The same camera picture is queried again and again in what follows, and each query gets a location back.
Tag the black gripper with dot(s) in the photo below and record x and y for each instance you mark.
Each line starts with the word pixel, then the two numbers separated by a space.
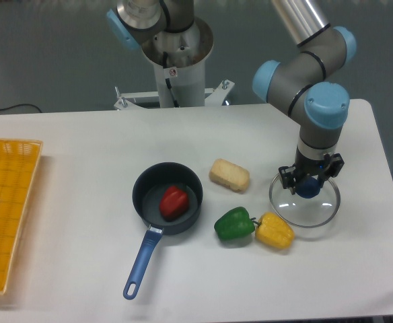
pixel 321 165

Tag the glass pot lid blue knob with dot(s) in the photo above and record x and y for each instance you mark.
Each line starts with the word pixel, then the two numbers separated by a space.
pixel 305 212

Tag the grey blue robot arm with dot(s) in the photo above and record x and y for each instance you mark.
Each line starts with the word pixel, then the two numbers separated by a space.
pixel 298 89

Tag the yellow bell pepper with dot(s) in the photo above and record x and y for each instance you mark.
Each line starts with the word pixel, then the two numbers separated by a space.
pixel 274 231

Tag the beige bread loaf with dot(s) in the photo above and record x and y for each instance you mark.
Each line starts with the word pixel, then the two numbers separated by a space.
pixel 229 175

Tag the green bell pepper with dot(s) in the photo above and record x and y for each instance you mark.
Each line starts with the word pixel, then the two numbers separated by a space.
pixel 234 224

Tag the red bell pepper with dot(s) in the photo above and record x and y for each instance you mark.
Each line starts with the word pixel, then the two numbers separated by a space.
pixel 174 203

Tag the yellow woven basket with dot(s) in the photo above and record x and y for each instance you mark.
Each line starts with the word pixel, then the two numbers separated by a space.
pixel 19 159

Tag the dark pot blue handle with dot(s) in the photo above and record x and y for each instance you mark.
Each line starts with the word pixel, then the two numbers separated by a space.
pixel 147 194

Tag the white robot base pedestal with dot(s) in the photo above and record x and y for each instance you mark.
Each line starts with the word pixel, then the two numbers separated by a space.
pixel 178 61

